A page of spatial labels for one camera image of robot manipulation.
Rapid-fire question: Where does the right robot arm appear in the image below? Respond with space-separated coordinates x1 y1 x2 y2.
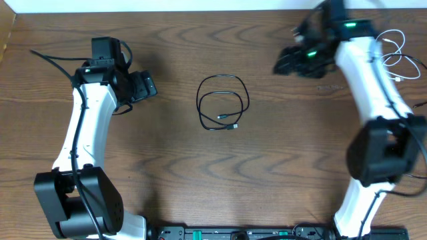
273 0 426 239

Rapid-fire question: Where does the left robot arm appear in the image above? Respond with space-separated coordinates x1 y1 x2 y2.
34 37 157 239

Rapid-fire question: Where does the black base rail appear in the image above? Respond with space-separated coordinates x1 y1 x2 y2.
146 222 410 240

